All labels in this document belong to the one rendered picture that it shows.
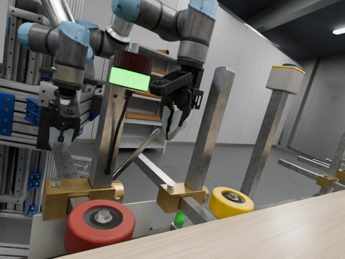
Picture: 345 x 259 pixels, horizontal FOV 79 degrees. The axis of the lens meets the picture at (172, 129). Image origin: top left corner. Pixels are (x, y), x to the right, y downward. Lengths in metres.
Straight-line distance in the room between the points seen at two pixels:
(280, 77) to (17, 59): 1.08
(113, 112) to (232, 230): 0.26
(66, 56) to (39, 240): 0.42
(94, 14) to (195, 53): 2.78
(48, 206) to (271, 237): 0.35
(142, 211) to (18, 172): 0.87
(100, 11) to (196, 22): 2.79
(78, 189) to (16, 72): 0.89
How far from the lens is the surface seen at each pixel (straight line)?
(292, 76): 0.71
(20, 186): 1.34
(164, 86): 0.47
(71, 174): 0.49
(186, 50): 0.54
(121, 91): 0.37
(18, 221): 1.48
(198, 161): 0.53
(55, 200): 0.41
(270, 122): 0.72
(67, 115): 0.57
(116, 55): 0.33
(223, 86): 0.51
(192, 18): 0.56
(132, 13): 0.58
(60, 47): 0.64
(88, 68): 1.02
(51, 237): 0.51
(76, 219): 0.29
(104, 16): 3.30
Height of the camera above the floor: 1.07
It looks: 10 degrees down
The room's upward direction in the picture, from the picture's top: 14 degrees clockwise
